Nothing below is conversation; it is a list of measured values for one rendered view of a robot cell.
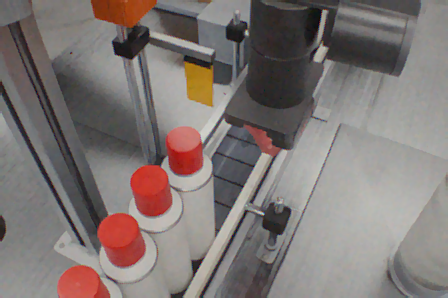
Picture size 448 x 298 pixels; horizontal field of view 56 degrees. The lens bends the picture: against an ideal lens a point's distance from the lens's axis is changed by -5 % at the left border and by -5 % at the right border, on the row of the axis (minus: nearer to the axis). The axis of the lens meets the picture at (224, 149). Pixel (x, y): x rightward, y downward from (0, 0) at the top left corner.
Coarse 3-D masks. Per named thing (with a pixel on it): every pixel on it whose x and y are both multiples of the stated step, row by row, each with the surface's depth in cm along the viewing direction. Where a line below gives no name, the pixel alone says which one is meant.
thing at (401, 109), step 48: (432, 0) 102; (96, 48) 89; (432, 48) 89; (96, 96) 80; (336, 96) 80; (384, 96) 80; (432, 96) 80; (0, 144) 73; (96, 144) 73; (432, 144) 73; (0, 192) 66; (288, 192) 67; (48, 240) 61; (288, 240) 61; (0, 288) 56; (48, 288) 57; (240, 288) 57
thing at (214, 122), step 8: (240, 80) 63; (232, 88) 62; (224, 104) 60; (216, 112) 59; (224, 112) 59; (208, 120) 58; (216, 120) 58; (208, 128) 57; (216, 128) 58; (208, 136) 57
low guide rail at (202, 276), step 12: (324, 48) 75; (264, 156) 60; (264, 168) 59; (252, 180) 58; (252, 192) 57; (240, 204) 55; (228, 216) 54; (240, 216) 56; (228, 228) 53; (216, 240) 52; (228, 240) 54; (216, 252) 51; (204, 264) 50; (216, 264) 52; (204, 276) 49; (192, 288) 48
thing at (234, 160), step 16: (240, 128) 68; (224, 144) 66; (240, 144) 66; (256, 144) 66; (224, 160) 64; (240, 160) 64; (256, 160) 64; (272, 160) 64; (224, 176) 62; (240, 176) 62; (224, 192) 61; (240, 192) 61; (256, 192) 61; (224, 208) 59; (240, 224) 61
